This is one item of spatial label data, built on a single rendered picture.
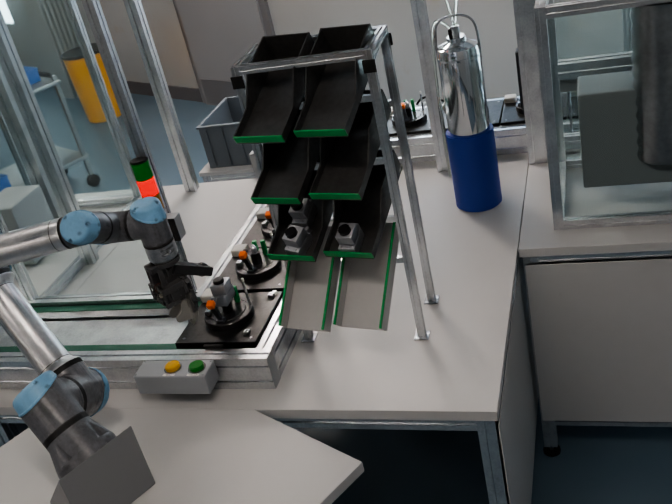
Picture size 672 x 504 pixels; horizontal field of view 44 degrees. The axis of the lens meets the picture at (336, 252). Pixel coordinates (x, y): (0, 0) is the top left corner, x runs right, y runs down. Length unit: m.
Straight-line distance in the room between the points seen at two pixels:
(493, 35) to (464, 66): 2.67
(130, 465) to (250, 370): 0.41
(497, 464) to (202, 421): 0.75
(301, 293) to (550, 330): 0.92
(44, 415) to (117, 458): 0.19
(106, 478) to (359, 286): 0.76
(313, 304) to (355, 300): 0.11
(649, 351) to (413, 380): 0.94
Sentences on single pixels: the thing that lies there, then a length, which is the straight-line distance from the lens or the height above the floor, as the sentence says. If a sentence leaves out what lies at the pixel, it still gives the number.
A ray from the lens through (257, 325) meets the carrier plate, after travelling 2.28.
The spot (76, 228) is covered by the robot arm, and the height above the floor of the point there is 1.46.
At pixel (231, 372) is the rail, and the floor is 0.92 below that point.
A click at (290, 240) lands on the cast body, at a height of 1.25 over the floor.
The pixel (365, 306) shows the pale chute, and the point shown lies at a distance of 2.13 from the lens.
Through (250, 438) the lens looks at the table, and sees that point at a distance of 2.10.
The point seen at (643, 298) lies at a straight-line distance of 2.69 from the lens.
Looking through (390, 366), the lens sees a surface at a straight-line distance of 2.19.
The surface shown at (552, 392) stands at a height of 0.30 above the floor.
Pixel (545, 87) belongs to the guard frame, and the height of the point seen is 1.33.
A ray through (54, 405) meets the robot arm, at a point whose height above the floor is 1.12.
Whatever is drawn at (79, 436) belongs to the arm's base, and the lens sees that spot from 1.97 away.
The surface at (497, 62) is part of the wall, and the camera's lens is 5.36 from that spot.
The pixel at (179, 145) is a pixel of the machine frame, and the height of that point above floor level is 1.07.
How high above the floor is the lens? 2.18
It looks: 29 degrees down
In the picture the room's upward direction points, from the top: 13 degrees counter-clockwise
